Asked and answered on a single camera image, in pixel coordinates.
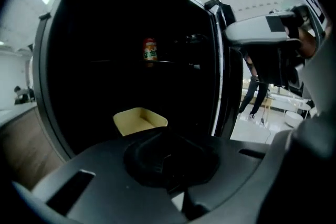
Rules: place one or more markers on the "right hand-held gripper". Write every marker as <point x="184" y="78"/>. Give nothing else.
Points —
<point x="309" y="2"/>

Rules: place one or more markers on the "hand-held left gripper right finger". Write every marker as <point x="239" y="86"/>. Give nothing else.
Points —
<point x="236" y="165"/>

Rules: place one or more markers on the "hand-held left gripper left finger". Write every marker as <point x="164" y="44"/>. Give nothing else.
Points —
<point x="105" y="178"/>

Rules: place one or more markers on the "yellow paper tray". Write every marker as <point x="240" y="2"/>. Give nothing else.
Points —
<point x="141" y="120"/>

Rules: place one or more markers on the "black cabinet box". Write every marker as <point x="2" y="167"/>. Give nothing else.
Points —
<point x="105" y="34"/>

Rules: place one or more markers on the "person's right hand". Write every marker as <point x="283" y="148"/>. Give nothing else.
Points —
<point x="307" y="44"/>

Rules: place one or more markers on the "white round stool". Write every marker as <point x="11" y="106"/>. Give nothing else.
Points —
<point x="294" y="118"/>

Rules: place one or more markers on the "white low table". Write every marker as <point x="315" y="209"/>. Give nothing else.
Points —
<point x="283" y="102"/>

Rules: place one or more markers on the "grey desk with wooden sides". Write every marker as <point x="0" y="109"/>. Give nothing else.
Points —
<point x="23" y="144"/>

